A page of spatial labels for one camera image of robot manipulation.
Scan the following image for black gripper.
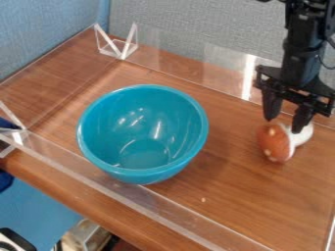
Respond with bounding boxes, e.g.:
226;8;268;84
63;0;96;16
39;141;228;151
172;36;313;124
252;42;335;135

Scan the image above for brown and white toy mushroom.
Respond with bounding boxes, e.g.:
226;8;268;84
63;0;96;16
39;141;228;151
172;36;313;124
256;123;313;163

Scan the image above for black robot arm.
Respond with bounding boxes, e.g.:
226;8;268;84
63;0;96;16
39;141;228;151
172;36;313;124
254;0;335;134

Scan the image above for blue plastic bowl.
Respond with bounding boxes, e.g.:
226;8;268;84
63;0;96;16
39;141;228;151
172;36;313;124
76;84;209;184

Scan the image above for clear acrylic back barrier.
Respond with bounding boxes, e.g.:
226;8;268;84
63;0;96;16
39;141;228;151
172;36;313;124
126;33;278;105

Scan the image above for clear acrylic barrier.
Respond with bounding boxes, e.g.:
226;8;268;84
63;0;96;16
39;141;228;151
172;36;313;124
0;130;272;251
126;33;278;105

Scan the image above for grey metal object below table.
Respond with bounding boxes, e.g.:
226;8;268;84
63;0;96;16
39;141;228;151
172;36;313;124
51;219;110;251

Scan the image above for clear acrylic front barrier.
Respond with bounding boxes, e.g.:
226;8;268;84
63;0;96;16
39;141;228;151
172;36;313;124
0;130;272;251

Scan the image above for dark blue object at left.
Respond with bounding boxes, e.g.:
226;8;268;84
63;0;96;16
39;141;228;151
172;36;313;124
0;117;21;193

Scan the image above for black and white object corner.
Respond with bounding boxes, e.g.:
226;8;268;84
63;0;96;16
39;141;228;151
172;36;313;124
0;227;35;251

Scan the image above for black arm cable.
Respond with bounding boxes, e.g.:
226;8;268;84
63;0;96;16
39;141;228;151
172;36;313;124
316;35;335;72

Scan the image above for clear acrylic corner bracket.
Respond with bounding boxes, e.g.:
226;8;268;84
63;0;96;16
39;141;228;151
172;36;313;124
93;24;138;60

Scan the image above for clear acrylic left bracket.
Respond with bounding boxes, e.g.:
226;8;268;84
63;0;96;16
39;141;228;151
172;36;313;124
0;101;26;157

